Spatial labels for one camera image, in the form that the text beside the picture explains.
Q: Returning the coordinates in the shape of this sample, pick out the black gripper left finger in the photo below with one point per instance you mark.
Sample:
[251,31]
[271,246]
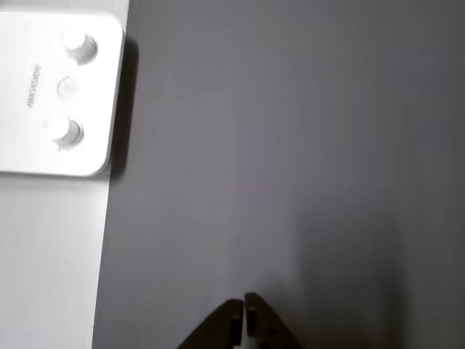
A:
[221,327]

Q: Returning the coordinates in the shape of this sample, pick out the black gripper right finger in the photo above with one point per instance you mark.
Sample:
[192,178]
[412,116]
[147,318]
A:
[265,327]

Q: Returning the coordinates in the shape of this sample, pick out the dark gray table mat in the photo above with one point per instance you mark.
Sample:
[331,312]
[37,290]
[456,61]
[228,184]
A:
[290,145]

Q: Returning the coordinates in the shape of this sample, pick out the white camera device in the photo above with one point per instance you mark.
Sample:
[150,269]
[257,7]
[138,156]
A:
[36,145]

